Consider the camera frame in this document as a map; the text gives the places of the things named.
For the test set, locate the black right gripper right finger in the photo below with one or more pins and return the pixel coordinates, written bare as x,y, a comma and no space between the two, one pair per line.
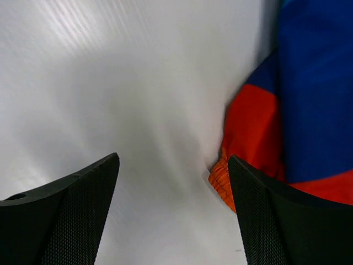
283,225

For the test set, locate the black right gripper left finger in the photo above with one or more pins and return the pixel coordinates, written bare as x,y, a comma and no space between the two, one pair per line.
61,222

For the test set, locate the rainbow striped shorts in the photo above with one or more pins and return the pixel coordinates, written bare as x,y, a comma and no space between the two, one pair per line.
292,118

